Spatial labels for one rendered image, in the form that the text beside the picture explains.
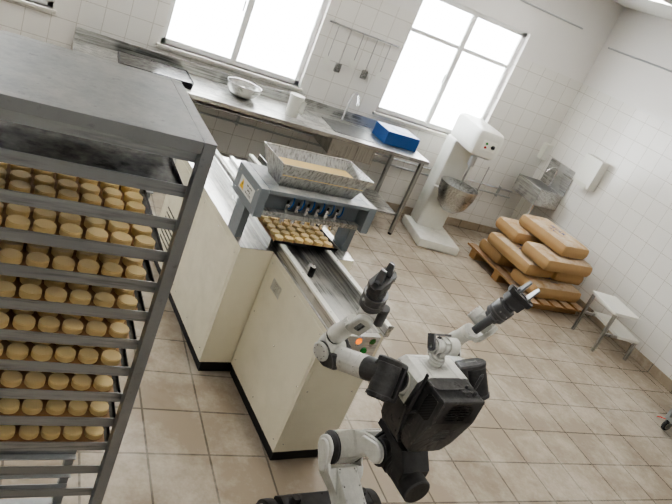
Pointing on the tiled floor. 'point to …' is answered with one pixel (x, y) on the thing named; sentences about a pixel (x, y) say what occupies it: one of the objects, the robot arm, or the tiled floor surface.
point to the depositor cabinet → (217, 272)
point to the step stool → (611, 320)
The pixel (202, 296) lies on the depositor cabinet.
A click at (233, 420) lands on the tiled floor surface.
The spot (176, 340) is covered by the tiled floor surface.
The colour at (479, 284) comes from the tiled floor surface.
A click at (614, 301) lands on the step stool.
